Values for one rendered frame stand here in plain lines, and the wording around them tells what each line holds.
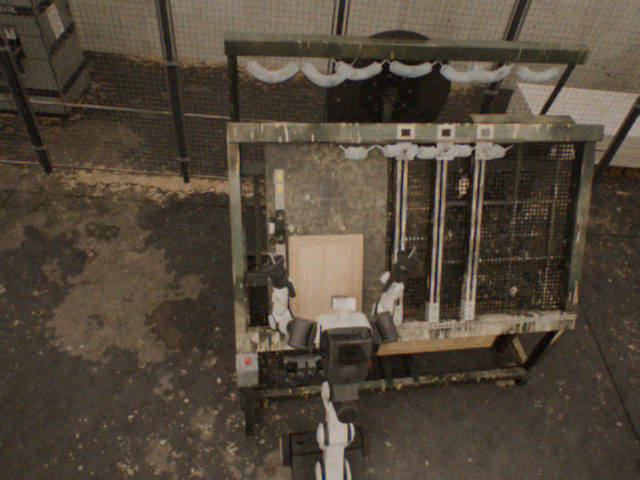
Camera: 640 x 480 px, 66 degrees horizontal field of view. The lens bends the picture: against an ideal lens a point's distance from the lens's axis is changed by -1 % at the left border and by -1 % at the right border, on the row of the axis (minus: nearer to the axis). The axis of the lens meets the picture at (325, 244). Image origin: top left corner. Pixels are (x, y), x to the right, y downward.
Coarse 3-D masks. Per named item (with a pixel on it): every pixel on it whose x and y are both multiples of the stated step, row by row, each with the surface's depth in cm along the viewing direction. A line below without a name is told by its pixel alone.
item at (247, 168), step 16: (416, 160) 295; (464, 160) 299; (496, 160) 302; (512, 160) 304; (528, 160) 306; (256, 176) 282; (560, 176) 314; (256, 192) 284; (256, 208) 286; (256, 224) 288; (256, 240) 291; (256, 256) 293; (256, 272) 295; (416, 272) 310; (480, 272) 317
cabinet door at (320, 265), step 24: (288, 240) 286; (312, 240) 289; (336, 240) 291; (360, 240) 294; (312, 264) 292; (336, 264) 295; (360, 264) 297; (312, 288) 296; (336, 288) 298; (360, 288) 300; (312, 312) 299; (336, 312) 302; (360, 312) 304
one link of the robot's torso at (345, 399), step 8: (344, 384) 254; (352, 384) 255; (336, 392) 252; (344, 392) 253; (352, 392) 253; (336, 400) 251; (344, 400) 251; (352, 400) 252; (336, 408) 251; (344, 408) 247; (352, 408) 248; (336, 416) 249; (344, 416) 249; (352, 416) 250
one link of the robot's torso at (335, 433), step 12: (324, 384) 265; (324, 396) 265; (324, 420) 286; (336, 420) 275; (324, 432) 279; (336, 432) 278; (348, 432) 280; (324, 444) 282; (336, 444) 280; (348, 444) 283
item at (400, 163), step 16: (400, 128) 273; (400, 144) 275; (416, 144) 263; (400, 160) 280; (400, 176) 286; (400, 192) 288; (400, 208) 291; (400, 224) 293; (400, 240) 294; (400, 304) 301; (400, 320) 304
